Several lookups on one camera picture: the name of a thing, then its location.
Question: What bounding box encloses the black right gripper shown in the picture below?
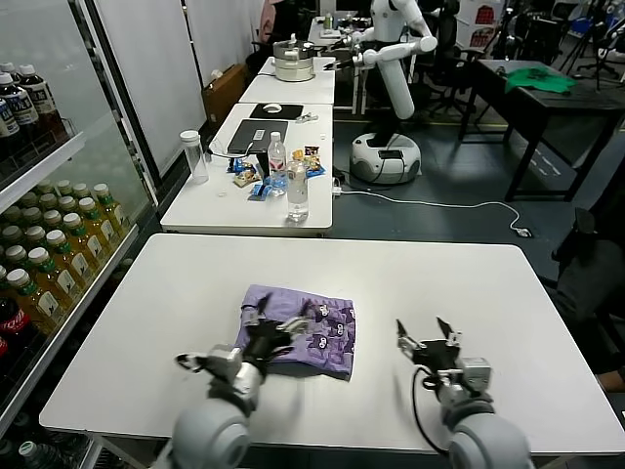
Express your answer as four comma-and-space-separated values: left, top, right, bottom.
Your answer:
395, 316, 465, 373

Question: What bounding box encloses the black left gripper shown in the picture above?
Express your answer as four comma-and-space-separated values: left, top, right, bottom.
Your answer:
240, 291, 318, 366

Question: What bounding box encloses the purple t-shirt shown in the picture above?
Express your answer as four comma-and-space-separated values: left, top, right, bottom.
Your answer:
232, 284, 356, 382

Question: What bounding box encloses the clear plastic water bottle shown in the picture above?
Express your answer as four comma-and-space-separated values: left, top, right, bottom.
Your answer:
285, 159, 312, 224

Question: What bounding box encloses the long white side table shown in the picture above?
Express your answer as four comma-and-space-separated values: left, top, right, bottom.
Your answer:
159, 102, 336, 240

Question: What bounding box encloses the red label water bottle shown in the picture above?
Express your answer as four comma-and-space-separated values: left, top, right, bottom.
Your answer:
267, 130, 288, 196

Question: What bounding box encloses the black laptop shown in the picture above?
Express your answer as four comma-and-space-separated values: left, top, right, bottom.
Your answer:
228, 118, 290, 156

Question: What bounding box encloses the clear tumbler white lid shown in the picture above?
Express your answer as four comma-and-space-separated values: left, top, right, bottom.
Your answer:
180, 129, 211, 185

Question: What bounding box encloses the black office chair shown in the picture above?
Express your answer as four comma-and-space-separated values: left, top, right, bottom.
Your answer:
429, 0, 484, 118
551, 207, 625, 377

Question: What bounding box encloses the black mouse pad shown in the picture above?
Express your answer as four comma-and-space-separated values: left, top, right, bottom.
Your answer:
249, 102, 305, 120

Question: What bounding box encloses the small white table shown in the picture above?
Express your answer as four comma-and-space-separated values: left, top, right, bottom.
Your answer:
238, 56, 338, 107

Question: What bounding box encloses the brown cardboard box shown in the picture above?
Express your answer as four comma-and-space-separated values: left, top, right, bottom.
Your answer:
202, 63, 248, 126

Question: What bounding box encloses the steel steamer pot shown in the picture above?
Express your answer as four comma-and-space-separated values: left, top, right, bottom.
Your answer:
271, 33, 316, 83

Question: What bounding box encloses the white humanoid robot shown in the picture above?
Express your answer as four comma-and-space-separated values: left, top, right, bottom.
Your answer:
324, 0, 438, 186

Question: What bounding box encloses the red label cola bottle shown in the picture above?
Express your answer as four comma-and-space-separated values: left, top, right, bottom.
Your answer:
0, 295, 33, 377

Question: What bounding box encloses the glass door display fridge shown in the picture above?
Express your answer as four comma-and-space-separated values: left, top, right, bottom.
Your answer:
0, 0, 162, 469

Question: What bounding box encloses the black metal table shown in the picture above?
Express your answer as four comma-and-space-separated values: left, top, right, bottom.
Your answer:
476, 58, 625, 202

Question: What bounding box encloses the green label clear bottle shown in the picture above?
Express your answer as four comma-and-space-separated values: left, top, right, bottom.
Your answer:
18, 439, 67, 469

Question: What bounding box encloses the white partition panel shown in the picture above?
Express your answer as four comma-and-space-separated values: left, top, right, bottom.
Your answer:
95, 0, 206, 182

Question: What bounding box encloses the green cloth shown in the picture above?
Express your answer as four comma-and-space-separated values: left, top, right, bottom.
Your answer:
505, 66, 578, 95

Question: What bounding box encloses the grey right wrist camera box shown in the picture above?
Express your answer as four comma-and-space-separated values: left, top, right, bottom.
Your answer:
458, 357, 492, 388

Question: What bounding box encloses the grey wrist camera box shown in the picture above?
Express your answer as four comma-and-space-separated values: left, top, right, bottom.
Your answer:
207, 344, 243, 378
458, 357, 492, 388

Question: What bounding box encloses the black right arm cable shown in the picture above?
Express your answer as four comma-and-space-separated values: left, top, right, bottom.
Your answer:
411, 365, 450, 453

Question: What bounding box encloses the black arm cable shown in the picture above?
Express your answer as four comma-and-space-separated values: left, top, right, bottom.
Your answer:
175, 354, 211, 375
411, 365, 450, 453

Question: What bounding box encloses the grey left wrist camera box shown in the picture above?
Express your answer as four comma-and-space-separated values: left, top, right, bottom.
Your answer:
207, 344, 243, 378

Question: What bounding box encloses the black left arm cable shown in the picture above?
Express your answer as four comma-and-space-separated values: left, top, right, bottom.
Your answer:
175, 354, 211, 375

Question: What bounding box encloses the white floor power cable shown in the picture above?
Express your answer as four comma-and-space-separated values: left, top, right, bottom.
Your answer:
334, 188, 533, 239

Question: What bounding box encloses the white laptop cable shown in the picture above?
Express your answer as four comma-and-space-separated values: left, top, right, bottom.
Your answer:
209, 140, 255, 160

